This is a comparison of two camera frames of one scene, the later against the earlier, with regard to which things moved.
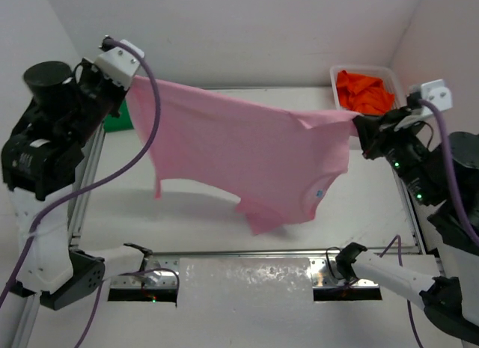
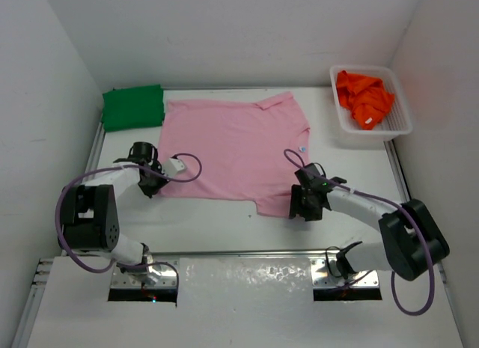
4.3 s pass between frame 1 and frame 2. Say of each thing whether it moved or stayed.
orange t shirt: stayed
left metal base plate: stayed
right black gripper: moved
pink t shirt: moved
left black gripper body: moved
